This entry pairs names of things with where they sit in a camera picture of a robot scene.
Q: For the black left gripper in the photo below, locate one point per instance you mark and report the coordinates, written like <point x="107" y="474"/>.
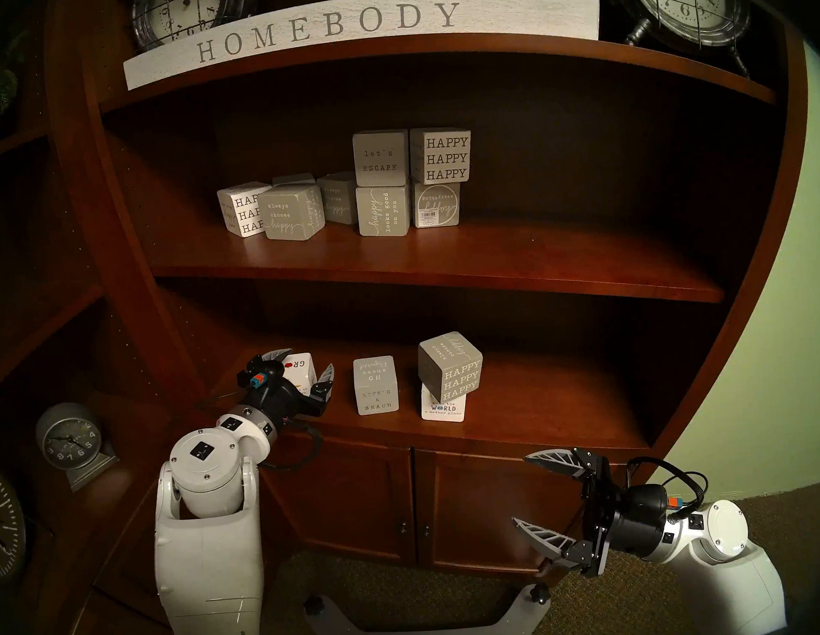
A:
<point x="280" y="397"/>

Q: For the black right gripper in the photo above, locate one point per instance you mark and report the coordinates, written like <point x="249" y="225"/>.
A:
<point x="637" y="521"/>

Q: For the white GROW cube torn label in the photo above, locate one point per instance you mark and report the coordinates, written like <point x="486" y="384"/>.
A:
<point x="302" y="372"/>

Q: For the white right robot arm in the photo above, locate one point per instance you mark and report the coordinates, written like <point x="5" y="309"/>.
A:
<point x="728" y="550"/>

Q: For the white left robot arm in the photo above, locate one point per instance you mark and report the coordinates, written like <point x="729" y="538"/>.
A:
<point x="202" y="540"/>

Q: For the grey life's a beach cube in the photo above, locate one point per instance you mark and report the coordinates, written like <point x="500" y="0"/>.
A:
<point x="376" y="384"/>

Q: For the brown wooden cabinet door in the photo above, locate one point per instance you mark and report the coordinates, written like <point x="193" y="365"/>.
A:
<point x="477" y="510"/>
<point x="352" y="497"/>

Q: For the black base knob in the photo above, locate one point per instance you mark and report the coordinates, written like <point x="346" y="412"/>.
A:
<point x="315" y="606"/>
<point x="537" y="592"/>

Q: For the white GROW world cube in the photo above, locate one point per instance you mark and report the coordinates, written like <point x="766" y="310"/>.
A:
<point x="443" y="411"/>

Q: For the grey always choose happy cube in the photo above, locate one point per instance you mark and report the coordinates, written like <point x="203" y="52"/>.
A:
<point x="286" y="214"/>

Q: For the grey script cube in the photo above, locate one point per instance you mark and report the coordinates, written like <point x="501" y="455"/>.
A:
<point x="339" y="197"/>

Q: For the grey happy looks good cube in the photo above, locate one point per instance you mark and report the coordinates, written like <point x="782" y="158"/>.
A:
<point x="383" y="211"/>

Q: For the brown wooden main bookshelf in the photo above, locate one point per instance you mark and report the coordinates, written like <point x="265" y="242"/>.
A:
<point x="448" y="262"/>

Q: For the small grey cube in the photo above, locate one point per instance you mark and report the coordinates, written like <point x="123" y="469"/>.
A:
<point x="293" y="179"/>

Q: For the grey cube with barcode sticker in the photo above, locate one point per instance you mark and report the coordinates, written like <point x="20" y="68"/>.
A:
<point x="438" y="204"/>

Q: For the grey let's escape cube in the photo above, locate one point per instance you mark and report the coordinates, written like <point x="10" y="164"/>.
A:
<point x="379" y="157"/>

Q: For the small grey alarm clock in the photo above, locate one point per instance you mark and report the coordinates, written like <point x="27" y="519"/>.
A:
<point x="68" y="438"/>

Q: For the white framed HAPPY cube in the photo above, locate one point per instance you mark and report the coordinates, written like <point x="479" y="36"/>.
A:
<point x="445" y="155"/>

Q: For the brown wooden side bookshelf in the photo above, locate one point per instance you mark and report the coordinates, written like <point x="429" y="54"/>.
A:
<point x="37" y="322"/>

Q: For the white HOMEBODY wooden sign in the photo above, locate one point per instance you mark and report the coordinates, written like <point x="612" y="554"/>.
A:
<point x="364" y="26"/>

